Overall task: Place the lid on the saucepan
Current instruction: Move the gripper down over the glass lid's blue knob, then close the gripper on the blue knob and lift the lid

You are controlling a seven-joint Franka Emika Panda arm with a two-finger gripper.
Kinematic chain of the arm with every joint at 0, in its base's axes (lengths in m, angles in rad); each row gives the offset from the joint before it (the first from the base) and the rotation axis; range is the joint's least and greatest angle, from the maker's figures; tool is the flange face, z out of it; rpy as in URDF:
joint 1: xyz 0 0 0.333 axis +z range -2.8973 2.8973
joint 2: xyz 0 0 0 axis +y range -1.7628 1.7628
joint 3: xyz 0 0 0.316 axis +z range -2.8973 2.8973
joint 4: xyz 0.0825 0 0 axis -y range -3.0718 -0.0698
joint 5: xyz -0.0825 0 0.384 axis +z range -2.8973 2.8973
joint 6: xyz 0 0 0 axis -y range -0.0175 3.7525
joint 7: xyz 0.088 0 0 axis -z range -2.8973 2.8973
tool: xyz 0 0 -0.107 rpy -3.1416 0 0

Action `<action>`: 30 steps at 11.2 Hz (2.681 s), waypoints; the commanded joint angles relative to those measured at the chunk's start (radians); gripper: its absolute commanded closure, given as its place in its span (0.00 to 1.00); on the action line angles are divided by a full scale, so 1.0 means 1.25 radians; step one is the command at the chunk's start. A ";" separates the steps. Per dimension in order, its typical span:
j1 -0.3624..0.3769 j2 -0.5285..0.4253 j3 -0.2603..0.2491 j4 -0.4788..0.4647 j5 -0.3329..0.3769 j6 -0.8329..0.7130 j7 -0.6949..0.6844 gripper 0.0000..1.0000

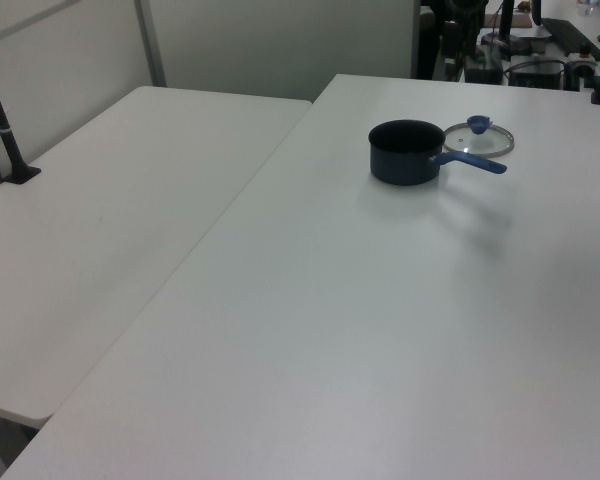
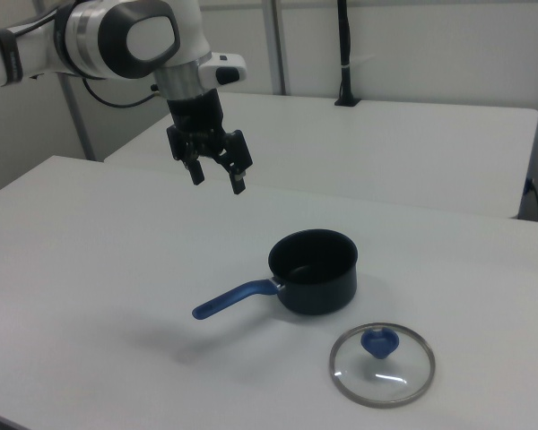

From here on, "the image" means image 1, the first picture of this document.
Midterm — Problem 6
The glass lid with blue knob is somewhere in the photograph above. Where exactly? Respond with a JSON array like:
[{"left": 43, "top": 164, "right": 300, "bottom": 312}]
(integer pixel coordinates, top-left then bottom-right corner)
[{"left": 443, "top": 115, "right": 518, "bottom": 158}]

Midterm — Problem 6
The dark blue saucepan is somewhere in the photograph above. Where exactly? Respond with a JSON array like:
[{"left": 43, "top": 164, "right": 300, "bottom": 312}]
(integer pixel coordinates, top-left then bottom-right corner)
[{"left": 368, "top": 119, "right": 508, "bottom": 188}]

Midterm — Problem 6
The dark background equipment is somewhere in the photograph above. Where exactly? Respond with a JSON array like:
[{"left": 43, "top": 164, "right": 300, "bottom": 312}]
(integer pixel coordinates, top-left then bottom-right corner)
[{"left": 440, "top": 0, "right": 485, "bottom": 82}]

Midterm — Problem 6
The black electronics box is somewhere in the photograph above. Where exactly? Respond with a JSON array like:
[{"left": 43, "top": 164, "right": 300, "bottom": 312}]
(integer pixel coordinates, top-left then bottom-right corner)
[{"left": 508, "top": 58, "right": 567, "bottom": 89}]

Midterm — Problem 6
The black monitor stand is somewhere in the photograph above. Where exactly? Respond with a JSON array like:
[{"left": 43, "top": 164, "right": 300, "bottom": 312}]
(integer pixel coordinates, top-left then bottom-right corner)
[{"left": 479, "top": 0, "right": 532, "bottom": 54}]

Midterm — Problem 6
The black keyboard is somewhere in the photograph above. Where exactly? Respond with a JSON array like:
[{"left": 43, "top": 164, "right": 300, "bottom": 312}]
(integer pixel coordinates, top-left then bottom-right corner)
[{"left": 540, "top": 16, "right": 600, "bottom": 57}]

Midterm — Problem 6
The grey partition frame post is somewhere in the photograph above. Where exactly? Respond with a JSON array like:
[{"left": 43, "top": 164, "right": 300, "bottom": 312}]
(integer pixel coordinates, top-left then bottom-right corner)
[{"left": 133, "top": 0, "right": 169, "bottom": 89}]

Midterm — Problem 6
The black camera stand pole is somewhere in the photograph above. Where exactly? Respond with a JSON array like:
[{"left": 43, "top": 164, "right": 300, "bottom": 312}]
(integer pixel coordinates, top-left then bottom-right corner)
[{"left": 0, "top": 42, "right": 43, "bottom": 186}]

